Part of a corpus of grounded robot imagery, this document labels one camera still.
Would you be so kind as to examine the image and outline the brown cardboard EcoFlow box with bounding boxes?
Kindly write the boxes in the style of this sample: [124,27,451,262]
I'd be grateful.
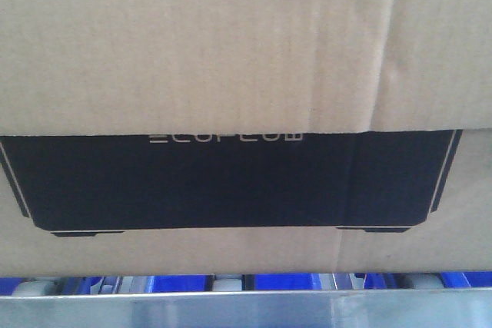
[1,0,491,277]

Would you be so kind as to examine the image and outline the metal shelf front rail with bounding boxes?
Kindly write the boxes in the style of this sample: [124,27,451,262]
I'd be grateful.
[1,289,491,327]

